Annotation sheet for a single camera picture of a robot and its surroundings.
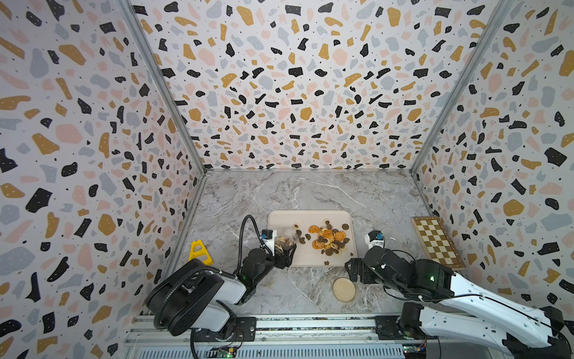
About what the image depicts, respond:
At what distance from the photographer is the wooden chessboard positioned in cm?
89

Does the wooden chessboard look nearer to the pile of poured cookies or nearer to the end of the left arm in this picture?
Result: the pile of poured cookies

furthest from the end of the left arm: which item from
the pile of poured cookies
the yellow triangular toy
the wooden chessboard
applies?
the wooden chessboard

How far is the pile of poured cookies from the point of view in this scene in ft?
3.06

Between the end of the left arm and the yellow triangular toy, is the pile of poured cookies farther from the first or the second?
the yellow triangular toy

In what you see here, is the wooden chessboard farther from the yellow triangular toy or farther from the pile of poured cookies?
the yellow triangular toy

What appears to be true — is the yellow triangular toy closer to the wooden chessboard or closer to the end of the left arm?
the end of the left arm

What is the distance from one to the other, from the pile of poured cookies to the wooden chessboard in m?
0.33
